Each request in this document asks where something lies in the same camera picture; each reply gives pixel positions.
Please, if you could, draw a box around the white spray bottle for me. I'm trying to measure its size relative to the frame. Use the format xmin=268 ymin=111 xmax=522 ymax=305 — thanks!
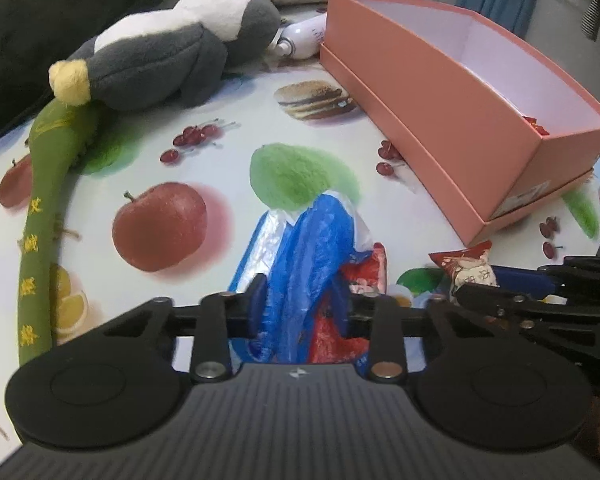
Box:
xmin=277 ymin=12 xmax=328 ymax=58

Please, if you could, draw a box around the red beige snack packet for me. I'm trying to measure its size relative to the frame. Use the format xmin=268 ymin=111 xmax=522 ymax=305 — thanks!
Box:
xmin=428 ymin=240 xmax=501 ymax=293

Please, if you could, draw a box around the blue white plastic bag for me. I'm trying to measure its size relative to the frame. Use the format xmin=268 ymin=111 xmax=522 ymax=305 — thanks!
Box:
xmin=227 ymin=190 xmax=376 ymax=363

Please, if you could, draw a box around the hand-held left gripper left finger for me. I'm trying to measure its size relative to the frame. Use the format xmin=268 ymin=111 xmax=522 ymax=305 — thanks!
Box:
xmin=105 ymin=275 xmax=268 ymax=381

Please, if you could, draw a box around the fruit printed tablecloth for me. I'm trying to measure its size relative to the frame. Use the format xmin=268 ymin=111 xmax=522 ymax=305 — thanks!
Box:
xmin=0 ymin=45 xmax=600 ymax=451

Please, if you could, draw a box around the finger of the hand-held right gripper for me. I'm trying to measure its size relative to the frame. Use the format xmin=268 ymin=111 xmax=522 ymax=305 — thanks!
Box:
xmin=495 ymin=256 xmax=600 ymax=306
xmin=452 ymin=286 xmax=600 ymax=366

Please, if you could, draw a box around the pink cardboard box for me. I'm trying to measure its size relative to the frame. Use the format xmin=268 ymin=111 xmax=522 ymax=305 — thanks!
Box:
xmin=319 ymin=0 xmax=600 ymax=247

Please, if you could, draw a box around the black pillow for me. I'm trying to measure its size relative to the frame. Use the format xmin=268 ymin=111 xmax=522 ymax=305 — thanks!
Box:
xmin=0 ymin=0 xmax=216 ymax=146

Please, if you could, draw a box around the green fabric massage stick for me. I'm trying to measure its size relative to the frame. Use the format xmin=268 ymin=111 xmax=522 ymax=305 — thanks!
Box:
xmin=17 ymin=100 xmax=98 ymax=366

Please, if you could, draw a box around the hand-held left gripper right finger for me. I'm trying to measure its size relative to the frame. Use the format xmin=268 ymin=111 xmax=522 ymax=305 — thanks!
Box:
xmin=340 ymin=285 xmax=501 ymax=381

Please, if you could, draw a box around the grey white penguin plush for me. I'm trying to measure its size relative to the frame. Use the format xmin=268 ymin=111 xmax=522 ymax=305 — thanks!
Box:
xmin=48 ymin=0 xmax=282 ymax=111

